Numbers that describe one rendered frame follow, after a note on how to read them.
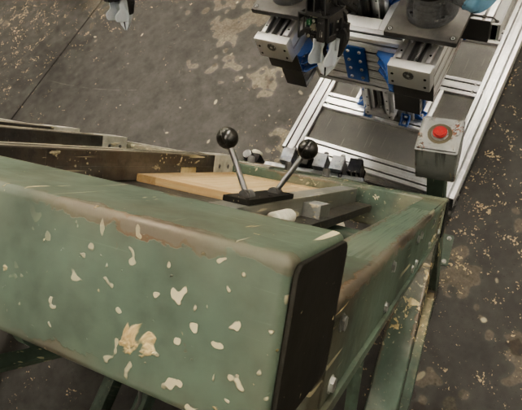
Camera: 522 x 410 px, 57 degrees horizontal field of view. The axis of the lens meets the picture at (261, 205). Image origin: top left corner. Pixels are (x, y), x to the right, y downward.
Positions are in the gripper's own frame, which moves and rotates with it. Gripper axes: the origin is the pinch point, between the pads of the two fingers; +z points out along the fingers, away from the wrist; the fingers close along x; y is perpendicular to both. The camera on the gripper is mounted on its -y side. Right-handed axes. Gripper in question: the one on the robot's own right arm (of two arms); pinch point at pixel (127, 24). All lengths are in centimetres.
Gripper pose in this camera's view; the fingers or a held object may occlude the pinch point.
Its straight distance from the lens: 155.2
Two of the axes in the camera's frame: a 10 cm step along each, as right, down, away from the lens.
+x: 8.3, 3.3, -4.5
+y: -5.5, 5.5, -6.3
